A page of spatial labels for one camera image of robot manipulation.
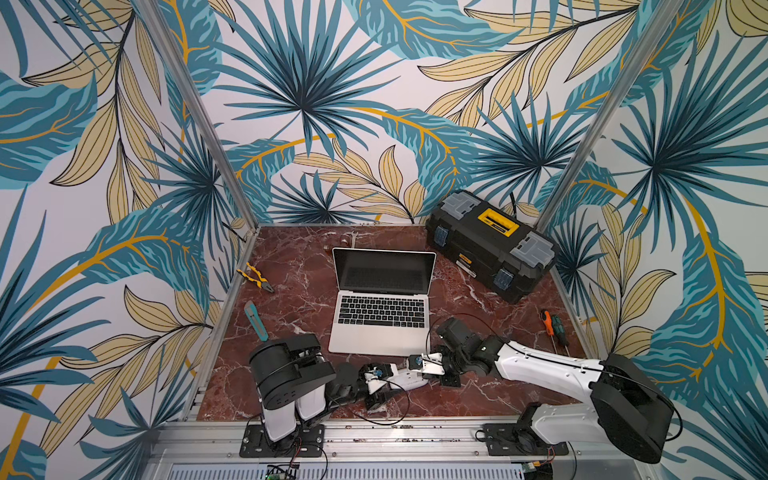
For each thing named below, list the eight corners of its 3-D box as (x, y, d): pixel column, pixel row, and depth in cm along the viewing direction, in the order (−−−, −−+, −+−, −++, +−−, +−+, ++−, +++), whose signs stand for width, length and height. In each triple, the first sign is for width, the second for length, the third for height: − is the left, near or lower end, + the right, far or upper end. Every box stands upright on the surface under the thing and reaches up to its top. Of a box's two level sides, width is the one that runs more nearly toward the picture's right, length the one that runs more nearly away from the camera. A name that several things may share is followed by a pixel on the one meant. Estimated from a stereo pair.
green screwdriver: (564, 355, 90) (567, 352, 88) (550, 318, 98) (553, 315, 96) (569, 355, 90) (574, 352, 88) (555, 319, 98) (559, 315, 96)
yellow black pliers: (239, 273, 107) (237, 270, 106) (249, 265, 109) (247, 262, 108) (267, 296, 101) (266, 293, 100) (278, 287, 104) (276, 284, 102)
